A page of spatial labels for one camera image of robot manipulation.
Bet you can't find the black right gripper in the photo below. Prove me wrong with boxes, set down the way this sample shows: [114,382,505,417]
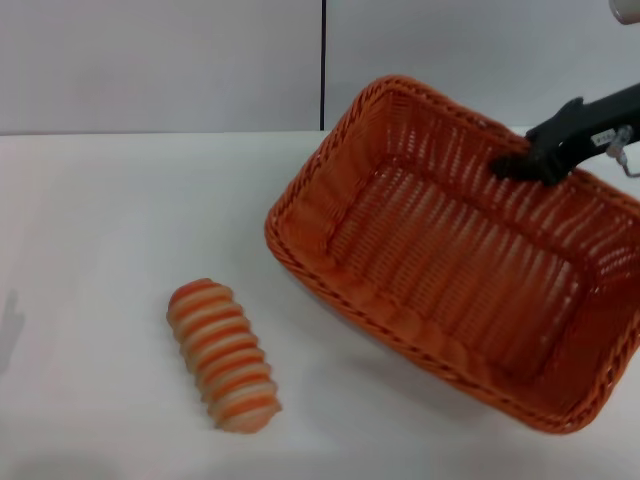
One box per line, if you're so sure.
[489,79,640,188]

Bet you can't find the orange woven plastic basket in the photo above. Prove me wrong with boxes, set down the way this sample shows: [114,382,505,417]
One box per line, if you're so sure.
[264,74,640,435]

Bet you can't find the orange striped toy bread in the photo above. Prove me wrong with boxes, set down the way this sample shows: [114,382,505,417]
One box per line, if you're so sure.
[166,278,284,434]

